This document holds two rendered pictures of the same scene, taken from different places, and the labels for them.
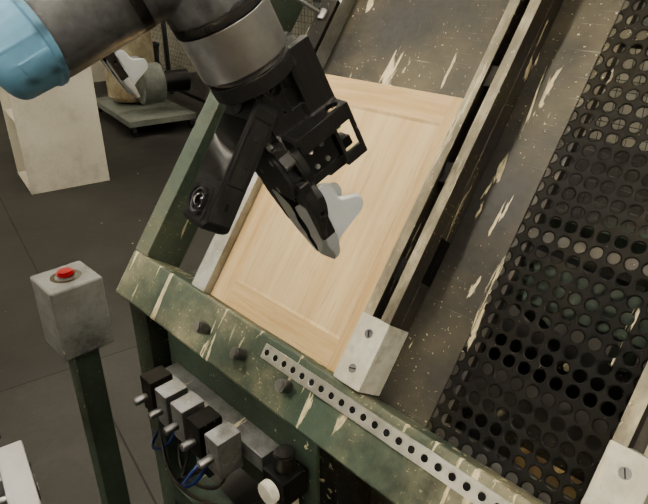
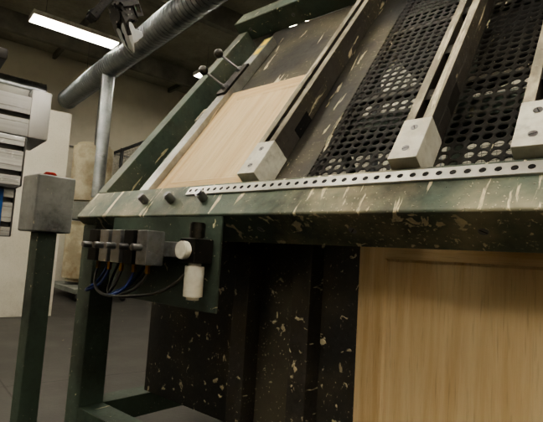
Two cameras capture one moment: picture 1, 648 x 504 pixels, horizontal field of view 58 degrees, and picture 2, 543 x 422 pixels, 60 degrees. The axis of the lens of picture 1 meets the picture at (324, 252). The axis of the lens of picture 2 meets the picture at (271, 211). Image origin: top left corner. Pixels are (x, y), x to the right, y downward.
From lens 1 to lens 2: 0.94 m
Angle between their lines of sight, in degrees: 32
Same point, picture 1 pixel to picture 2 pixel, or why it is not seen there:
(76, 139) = not seen: hidden behind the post
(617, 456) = (409, 123)
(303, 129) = not seen: outside the picture
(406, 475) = (285, 197)
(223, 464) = (148, 250)
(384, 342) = (271, 150)
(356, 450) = (250, 203)
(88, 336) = (54, 218)
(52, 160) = (9, 291)
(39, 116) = (10, 256)
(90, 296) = (64, 188)
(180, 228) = (131, 184)
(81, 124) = not seen: hidden behind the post
